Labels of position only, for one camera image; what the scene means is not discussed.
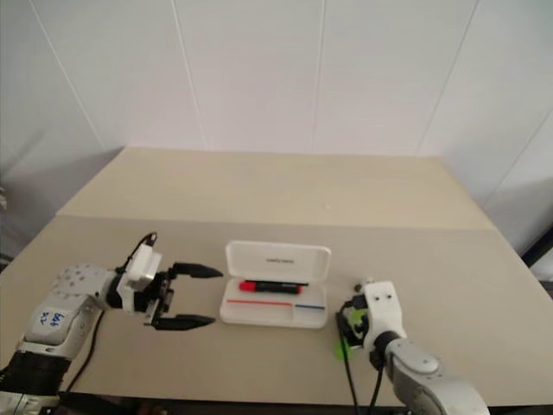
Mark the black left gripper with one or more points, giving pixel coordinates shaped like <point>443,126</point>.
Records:
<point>157,298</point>

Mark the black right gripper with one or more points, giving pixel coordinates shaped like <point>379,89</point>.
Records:
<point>357,330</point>

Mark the green marker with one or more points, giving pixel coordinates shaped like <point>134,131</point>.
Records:
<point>354,319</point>

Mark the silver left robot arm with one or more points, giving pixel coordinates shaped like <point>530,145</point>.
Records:
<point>52,322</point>

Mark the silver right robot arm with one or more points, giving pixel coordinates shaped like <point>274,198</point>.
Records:
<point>427,376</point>

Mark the thin black marker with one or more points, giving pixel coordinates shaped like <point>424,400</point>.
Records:
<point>304,284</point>

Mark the red capped black marker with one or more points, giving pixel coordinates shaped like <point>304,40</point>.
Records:
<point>270,287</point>

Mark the white plastic pencil case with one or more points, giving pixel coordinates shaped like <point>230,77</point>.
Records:
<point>276,309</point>

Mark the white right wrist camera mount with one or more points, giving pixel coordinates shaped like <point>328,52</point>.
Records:
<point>382,311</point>

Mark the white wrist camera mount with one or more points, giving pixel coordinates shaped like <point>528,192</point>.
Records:
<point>140,268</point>
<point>382,311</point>

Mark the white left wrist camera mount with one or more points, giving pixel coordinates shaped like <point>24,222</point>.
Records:
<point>140,268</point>

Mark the dark furniture frame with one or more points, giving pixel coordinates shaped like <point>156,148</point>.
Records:
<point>540,255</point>

